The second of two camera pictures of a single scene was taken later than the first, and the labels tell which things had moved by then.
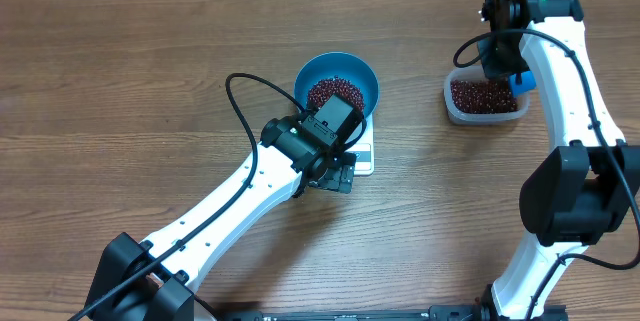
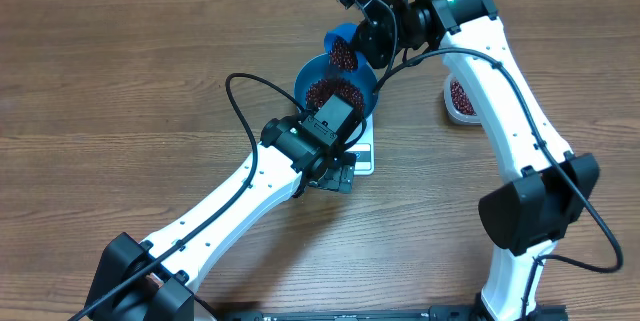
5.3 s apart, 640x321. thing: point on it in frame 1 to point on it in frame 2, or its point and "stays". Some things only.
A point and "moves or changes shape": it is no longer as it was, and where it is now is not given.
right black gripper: (489, 56) to (375, 45)
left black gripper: (341, 176) stays
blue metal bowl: (342, 65) stays
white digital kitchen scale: (364, 150) stays
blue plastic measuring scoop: (528, 82) moves or changes shape
